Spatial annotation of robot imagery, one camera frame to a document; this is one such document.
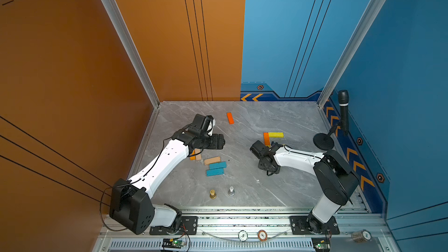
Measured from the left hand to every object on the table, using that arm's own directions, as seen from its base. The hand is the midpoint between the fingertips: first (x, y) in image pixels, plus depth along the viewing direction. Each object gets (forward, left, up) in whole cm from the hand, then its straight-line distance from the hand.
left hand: (218, 139), depth 82 cm
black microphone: (+14, -57, +15) cm, 61 cm away
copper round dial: (-36, -19, -16) cm, 44 cm away
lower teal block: (-10, +4, -16) cm, 19 cm away
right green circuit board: (-39, -44, -18) cm, 61 cm away
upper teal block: (-6, +1, -16) cm, 17 cm away
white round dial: (-37, -11, -16) cm, 41 cm away
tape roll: (-37, -57, -10) cm, 68 cm away
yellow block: (+13, -33, -15) cm, 38 cm away
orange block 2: (+11, -27, -16) cm, 34 cm away
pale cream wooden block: (-1, +12, -16) cm, 20 cm away
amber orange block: (-2, +15, -16) cm, 22 cm away
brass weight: (-22, +2, -12) cm, 25 cm away
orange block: (+26, -5, -17) cm, 31 cm away
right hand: (-6, -25, -17) cm, 31 cm away
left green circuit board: (-39, +17, -17) cm, 46 cm away
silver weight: (-20, -7, -14) cm, 25 cm away
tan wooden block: (-4, +4, -16) cm, 17 cm away
